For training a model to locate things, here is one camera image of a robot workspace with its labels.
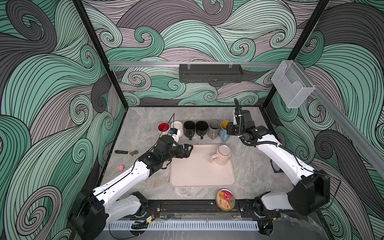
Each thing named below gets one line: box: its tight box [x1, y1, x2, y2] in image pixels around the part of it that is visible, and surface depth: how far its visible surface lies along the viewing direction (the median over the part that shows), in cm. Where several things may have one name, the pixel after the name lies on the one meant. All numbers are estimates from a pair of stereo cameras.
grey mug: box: [207, 120, 221, 140], surface depth 97 cm
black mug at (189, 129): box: [183, 120, 195, 141], surface depth 100 cm
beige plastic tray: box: [169, 144, 236, 187], surface depth 87 cm
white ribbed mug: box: [170, 121, 184, 142], surface depth 101 cm
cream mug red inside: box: [157, 122, 171, 137], surface depth 101 cm
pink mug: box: [211, 144, 232, 166], surface depth 85 cm
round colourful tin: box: [216, 188, 236, 211], surface depth 74 cm
